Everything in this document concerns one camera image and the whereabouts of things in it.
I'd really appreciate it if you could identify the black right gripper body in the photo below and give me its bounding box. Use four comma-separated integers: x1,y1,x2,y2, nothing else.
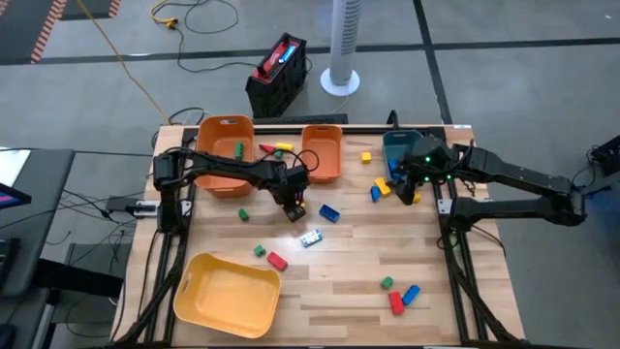
396,137,459,188

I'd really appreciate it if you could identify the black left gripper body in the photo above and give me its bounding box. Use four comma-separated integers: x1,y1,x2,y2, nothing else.
270,164,311,207

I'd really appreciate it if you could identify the white patterned block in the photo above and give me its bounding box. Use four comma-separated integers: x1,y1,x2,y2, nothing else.
299,229,325,249

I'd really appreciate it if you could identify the red rectangular block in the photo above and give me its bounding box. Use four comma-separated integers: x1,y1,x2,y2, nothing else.
266,250,290,272
387,291,406,317

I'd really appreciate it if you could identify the blue studded brick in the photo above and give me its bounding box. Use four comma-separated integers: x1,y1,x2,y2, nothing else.
318,204,342,224

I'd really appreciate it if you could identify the teal plastic bin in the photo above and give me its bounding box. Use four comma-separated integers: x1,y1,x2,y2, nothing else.
382,129,427,184

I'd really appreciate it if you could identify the small orange plastic bin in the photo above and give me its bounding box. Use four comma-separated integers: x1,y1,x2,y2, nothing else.
300,124,345,184

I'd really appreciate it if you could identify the large orange plastic bin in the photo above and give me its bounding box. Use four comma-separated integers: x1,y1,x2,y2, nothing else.
195,114,257,199

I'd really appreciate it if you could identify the yellow plastic bin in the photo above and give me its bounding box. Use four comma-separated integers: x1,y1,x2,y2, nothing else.
172,251,283,340

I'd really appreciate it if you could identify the red battery pack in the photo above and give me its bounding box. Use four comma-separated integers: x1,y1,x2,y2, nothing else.
255,39,302,81

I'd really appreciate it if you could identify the grey tower fan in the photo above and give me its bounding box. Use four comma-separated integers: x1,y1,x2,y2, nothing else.
320,0,363,98

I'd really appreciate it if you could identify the black white power box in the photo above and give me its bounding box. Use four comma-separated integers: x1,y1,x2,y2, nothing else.
124,200,162,219

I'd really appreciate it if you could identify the black power adapter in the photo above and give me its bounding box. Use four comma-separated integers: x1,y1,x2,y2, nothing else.
105,195,141,213

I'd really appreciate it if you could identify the black equipment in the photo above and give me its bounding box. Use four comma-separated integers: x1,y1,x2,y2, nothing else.
571,135,620,200

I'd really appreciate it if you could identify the black side desk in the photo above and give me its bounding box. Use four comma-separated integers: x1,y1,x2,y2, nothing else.
0,147,77,297

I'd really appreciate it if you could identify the dark hazard-striped mat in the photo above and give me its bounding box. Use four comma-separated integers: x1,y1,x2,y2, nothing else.
60,0,122,21
0,0,69,65

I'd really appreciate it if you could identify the white sheet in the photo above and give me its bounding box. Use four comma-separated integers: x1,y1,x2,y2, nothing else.
0,147,32,188

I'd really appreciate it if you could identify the monitor screen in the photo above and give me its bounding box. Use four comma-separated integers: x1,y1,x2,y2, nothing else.
0,181,33,210

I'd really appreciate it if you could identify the black floor cable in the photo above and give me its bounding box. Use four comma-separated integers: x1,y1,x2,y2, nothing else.
173,0,261,75

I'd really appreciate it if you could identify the yellow extension cable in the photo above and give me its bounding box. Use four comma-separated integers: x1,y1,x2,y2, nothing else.
76,0,171,126

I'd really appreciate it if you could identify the yellow cord plug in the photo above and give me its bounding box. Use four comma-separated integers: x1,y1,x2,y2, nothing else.
149,0,180,29

